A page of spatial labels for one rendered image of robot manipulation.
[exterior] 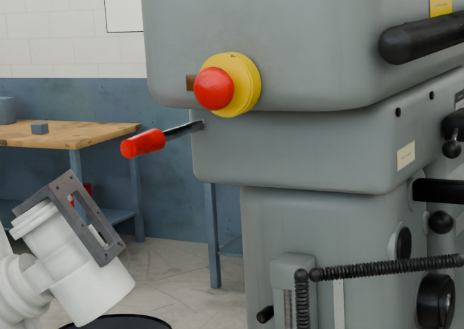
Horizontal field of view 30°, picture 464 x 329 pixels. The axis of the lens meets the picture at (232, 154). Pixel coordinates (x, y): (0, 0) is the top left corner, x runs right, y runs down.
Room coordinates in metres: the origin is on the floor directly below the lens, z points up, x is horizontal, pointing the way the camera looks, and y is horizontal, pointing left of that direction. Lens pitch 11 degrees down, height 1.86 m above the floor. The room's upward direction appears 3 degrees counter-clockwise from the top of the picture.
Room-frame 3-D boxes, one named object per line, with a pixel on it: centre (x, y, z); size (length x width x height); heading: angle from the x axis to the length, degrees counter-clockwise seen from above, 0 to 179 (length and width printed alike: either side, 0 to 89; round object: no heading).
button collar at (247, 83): (0.81, 0.00, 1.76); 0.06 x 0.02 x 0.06; 60
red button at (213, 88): (0.79, 0.01, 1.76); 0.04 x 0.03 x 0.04; 60
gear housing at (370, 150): (1.05, -0.14, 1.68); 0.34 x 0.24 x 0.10; 150
